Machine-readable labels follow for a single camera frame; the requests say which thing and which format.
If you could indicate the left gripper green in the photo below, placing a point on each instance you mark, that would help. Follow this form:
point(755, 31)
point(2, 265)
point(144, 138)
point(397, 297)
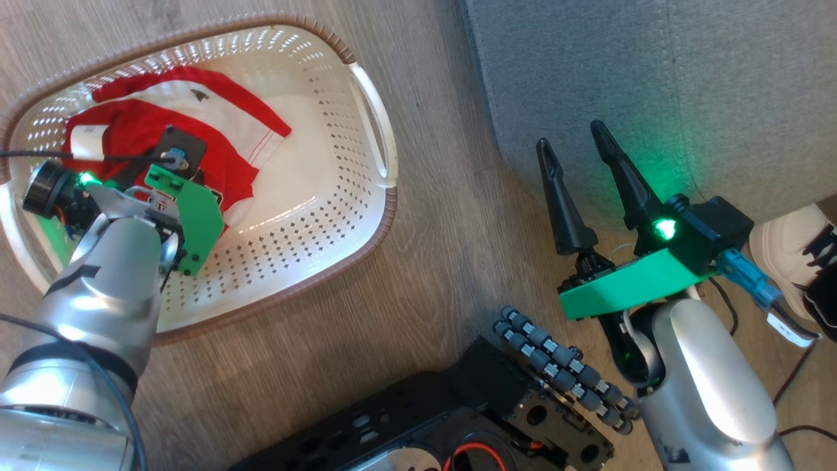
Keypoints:
point(196, 219)

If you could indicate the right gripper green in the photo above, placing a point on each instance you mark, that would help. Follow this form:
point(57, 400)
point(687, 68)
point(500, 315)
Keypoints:
point(628, 284)

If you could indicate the red and white garment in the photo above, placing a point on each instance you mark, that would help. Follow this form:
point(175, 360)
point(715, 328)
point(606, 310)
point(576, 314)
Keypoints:
point(222, 118)

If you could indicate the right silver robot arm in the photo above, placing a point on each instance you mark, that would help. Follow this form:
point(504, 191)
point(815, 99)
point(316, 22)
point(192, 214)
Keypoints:
point(706, 399)

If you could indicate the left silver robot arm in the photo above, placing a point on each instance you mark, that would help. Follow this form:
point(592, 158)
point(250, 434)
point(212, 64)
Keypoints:
point(98, 294)

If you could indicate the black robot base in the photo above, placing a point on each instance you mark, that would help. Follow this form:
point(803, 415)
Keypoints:
point(418, 418)

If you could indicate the grey fabric sofa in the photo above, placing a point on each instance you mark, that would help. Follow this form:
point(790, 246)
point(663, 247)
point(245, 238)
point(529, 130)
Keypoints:
point(654, 78)

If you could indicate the white perforated laundry basket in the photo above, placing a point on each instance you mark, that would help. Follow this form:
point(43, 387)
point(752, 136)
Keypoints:
point(314, 216)

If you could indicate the grey roller omni wheel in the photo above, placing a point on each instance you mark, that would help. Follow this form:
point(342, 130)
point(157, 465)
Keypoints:
point(562, 367)

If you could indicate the white and black shoe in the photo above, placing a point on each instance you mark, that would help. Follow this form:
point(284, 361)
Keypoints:
point(788, 242)

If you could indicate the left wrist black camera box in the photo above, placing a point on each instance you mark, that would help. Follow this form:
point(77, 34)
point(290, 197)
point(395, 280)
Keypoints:
point(180, 140)

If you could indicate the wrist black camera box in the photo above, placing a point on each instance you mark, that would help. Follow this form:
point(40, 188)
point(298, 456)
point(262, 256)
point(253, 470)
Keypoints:
point(180, 140)
point(706, 229)

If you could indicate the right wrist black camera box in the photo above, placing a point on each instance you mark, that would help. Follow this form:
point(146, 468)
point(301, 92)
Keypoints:
point(706, 229)

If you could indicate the blue right camera plug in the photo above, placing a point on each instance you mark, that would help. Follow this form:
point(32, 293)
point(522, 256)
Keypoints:
point(745, 273)

